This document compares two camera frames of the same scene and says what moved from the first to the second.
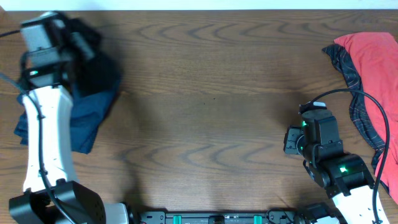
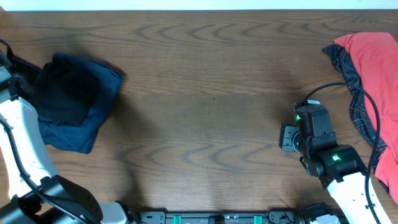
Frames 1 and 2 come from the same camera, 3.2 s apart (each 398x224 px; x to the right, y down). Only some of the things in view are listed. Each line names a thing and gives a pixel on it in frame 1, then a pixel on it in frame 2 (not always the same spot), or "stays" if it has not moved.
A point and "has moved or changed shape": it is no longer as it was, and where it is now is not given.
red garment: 376,54 stays
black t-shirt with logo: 87,66 has moved or changed shape
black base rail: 221,218 stays
